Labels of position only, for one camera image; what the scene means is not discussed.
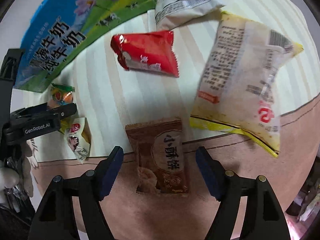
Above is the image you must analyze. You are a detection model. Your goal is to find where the small photo print snack packet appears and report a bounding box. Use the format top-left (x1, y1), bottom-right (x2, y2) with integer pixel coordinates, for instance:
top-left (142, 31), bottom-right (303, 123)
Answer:
top-left (59, 117), bottom-right (92, 161)

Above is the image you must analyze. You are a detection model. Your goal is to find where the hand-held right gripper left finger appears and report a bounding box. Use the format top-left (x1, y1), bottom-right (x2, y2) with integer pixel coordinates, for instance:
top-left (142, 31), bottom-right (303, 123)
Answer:
top-left (30, 146), bottom-right (124, 240)

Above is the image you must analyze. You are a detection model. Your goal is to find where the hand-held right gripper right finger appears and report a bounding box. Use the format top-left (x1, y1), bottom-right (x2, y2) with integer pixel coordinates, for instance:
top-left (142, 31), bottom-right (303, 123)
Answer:
top-left (195, 146), bottom-right (292, 240)

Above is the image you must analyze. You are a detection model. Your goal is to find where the yellow white bread packet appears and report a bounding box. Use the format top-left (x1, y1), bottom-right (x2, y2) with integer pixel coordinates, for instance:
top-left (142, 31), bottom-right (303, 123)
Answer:
top-left (189, 11), bottom-right (304, 158)

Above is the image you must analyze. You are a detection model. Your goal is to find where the white grey snack packet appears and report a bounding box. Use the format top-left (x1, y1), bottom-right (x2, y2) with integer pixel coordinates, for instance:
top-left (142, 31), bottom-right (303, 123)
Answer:
top-left (153, 0), bottom-right (227, 31)

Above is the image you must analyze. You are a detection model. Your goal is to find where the brown pastry packet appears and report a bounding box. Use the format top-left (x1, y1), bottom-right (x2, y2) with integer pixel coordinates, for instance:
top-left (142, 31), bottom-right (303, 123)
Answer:
top-left (125, 118), bottom-right (190, 195)

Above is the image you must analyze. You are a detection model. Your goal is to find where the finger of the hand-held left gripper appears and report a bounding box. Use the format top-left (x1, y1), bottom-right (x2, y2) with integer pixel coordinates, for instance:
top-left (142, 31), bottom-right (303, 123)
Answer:
top-left (4, 102), bottom-right (77, 145)

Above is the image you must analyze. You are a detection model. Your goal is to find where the blue green cardboard box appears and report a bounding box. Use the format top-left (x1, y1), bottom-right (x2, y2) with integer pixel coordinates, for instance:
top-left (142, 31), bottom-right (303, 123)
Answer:
top-left (14, 0), bottom-right (157, 93)

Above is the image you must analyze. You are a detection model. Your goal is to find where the green candy packet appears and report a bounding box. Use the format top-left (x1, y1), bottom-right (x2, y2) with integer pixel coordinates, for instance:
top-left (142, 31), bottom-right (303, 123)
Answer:
top-left (47, 83), bottom-right (76, 109)

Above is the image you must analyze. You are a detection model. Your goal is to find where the red triangular snack packet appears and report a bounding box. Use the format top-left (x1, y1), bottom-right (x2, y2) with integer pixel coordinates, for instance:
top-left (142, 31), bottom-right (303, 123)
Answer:
top-left (110, 30), bottom-right (180, 79)

